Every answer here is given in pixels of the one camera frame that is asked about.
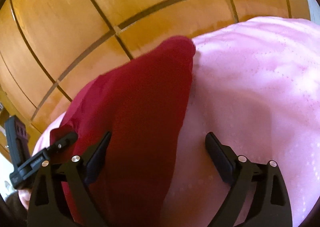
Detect dark red garment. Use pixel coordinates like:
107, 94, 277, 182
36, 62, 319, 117
50, 36, 196, 226

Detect person's left hand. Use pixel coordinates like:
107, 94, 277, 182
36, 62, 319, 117
18, 189, 32, 210

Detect pink bedspread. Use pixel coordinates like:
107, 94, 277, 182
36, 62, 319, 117
32, 16, 320, 227

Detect wooden wardrobe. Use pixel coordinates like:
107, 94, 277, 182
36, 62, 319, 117
1, 0, 311, 150

